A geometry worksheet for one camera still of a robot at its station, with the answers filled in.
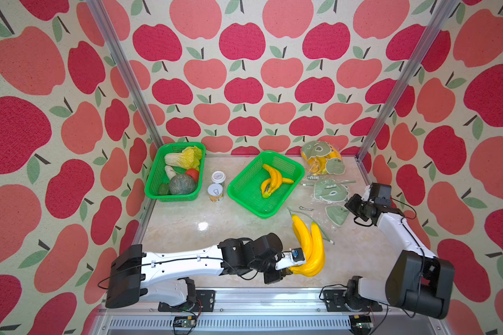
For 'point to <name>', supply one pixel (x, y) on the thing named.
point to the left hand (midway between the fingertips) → (291, 276)
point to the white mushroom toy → (170, 172)
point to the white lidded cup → (218, 176)
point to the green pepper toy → (164, 189)
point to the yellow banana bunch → (310, 241)
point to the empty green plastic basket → (245, 187)
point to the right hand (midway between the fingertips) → (350, 206)
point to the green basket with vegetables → (176, 172)
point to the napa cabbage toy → (188, 158)
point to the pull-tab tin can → (215, 191)
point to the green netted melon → (181, 184)
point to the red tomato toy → (193, 173)
